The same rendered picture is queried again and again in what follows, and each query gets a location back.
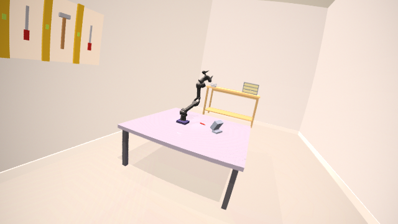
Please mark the grey sloped panel with hole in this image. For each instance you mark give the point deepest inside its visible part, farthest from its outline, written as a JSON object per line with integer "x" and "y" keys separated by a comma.
{"x": 215, "y": 127}

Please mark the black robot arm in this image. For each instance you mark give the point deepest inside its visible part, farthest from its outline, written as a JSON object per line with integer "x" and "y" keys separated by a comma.
{"x": 199, "y": 85}

